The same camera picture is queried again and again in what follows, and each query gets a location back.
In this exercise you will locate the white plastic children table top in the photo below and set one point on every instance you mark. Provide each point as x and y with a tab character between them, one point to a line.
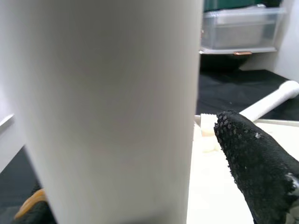
210	186

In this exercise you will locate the clear plastic storage box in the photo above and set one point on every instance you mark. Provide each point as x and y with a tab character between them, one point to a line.
238	35

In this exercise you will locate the white plastic table leg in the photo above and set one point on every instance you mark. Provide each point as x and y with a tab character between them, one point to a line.
116	105
275	98

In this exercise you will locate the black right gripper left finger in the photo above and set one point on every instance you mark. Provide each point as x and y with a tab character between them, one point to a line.
37	217

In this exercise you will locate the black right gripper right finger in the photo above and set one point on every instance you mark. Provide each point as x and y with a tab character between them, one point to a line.
257	168

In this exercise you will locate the yellow rubber band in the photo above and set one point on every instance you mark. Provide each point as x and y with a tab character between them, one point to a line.
30	203

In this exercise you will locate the black table cloth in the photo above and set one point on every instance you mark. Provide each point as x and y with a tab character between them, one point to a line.
233	88

